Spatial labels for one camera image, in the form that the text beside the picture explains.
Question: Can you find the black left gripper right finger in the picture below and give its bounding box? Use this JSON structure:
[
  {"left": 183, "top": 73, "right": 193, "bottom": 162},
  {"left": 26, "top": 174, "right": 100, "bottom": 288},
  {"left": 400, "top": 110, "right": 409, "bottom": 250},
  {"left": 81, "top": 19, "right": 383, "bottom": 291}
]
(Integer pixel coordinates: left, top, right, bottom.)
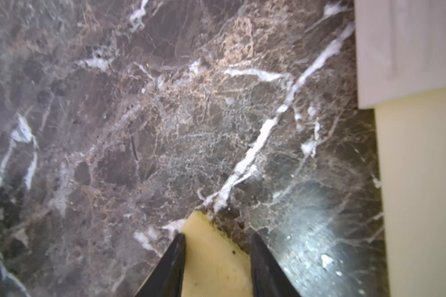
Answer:
[{"left": 250, "top": 233, "right": 301, "bottom": 297}]

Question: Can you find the pale yellow sponge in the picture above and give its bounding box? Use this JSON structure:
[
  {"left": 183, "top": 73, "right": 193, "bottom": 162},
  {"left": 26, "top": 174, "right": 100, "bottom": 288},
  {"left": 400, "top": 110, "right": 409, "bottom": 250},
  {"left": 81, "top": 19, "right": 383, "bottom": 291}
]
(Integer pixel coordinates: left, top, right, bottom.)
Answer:
[{"left": 181, "top": 211, "right": 253, "bottom": 297}]

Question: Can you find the cream drawer cabinet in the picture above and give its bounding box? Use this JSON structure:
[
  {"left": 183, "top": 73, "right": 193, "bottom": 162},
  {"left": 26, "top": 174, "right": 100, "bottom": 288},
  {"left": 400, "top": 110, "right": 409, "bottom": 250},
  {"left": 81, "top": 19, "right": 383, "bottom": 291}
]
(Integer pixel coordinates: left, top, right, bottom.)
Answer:
[{"left": 354, "top": 1, "right": 446, "bottom": 109}]

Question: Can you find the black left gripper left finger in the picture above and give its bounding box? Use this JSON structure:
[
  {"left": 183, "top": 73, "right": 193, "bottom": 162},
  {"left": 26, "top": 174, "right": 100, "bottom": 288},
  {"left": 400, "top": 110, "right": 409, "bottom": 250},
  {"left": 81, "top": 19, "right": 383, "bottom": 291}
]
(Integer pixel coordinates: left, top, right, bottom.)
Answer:
[{"left": 135, "top": 233, "right": 186, "bottom": 297}]

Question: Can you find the cream bottom drawer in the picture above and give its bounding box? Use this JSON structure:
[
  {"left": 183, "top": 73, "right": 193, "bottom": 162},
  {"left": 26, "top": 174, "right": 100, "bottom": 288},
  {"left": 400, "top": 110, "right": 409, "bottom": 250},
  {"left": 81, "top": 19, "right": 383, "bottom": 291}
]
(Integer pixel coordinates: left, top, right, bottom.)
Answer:
[{"left": 374, "top": 88, "right": 446, "bottom": 297}]

